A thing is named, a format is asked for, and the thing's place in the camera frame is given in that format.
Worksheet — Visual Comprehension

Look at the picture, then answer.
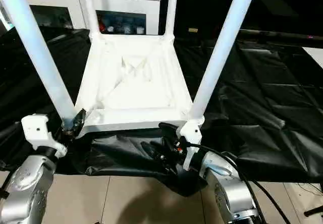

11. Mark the white cabinet with glass doors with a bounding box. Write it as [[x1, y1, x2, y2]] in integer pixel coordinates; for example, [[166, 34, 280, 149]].
[[15, 0, 162, 35]]

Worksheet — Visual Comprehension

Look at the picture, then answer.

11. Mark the black stand foot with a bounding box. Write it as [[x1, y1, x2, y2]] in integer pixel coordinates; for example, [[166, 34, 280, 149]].
[[303, 204, 323, 218]]

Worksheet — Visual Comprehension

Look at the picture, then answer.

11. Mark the white plastic table top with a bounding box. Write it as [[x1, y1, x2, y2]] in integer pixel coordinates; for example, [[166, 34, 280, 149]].
[[75, 31, 205, 134]]

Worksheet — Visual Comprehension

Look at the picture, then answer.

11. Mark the black plastic mat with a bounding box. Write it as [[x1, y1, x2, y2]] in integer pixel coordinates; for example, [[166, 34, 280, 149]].
[[0, 26, 323, 197]]

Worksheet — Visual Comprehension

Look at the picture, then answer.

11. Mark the black bar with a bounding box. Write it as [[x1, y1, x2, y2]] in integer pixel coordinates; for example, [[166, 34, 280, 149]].
[[237, 29, 323, 43]]

